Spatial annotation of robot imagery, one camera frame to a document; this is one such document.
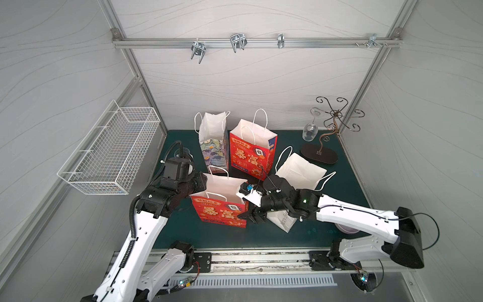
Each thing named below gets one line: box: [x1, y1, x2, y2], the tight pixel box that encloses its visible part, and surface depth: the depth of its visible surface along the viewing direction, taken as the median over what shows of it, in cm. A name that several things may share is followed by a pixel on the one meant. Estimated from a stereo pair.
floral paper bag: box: [194, 110, 231, 175], surface depth 91 cm
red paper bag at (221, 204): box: [189, 165, 249, 229], surface depth 72 cm
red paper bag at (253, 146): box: [229, 108, 278, 182], surface depth 91 cm
